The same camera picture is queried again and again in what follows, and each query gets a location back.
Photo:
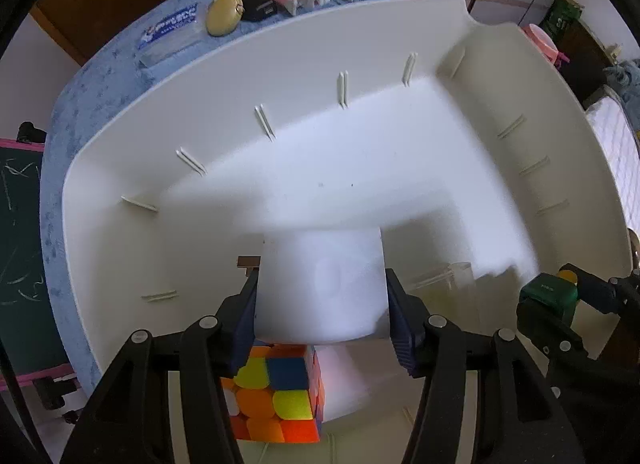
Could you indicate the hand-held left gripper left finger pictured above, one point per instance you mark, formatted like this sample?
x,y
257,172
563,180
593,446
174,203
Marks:
x,y
246,324

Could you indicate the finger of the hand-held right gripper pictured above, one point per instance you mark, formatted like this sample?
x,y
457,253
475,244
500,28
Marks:
x,y
600,294
560,341

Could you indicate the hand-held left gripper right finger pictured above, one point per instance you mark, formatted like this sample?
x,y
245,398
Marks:
x,y
402,334

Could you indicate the green small box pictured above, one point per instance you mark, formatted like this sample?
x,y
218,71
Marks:
x,y
545,296

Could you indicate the clear acrylic box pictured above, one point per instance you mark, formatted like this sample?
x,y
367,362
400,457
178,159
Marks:
x,y
445,278

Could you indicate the colourful puzzle cube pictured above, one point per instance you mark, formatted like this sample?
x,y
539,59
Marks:
x,y
275,394

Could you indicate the white foam block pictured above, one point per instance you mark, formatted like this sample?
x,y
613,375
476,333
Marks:
x,y
320,284

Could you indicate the white plastic bin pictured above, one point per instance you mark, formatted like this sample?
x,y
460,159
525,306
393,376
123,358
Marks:
x,y
350,153

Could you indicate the black computer mouse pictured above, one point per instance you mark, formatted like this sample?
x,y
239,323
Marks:
x,y
257,6

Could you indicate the small brown block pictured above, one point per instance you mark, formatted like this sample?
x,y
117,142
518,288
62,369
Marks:
x,y
248,264

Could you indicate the white quilt with pink grid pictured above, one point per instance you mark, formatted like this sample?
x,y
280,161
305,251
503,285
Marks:
x,y
620,153

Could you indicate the blue-grey cloth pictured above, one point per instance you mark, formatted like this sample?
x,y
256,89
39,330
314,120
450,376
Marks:
x,y
622,76

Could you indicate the pink bucket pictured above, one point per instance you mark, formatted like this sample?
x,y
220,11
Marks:
x,y
542,41

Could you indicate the blue table cloth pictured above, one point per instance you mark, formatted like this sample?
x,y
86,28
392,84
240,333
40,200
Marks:
x,y
100,88

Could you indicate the dark green box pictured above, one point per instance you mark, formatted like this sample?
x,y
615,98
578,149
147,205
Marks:
x,y
565,13

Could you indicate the clear pack with blue label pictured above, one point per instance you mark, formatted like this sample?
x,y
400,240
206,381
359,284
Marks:
x,y
167,41

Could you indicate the green chalkboard with pink frame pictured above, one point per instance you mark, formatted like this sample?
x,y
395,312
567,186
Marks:
x,y
20,244

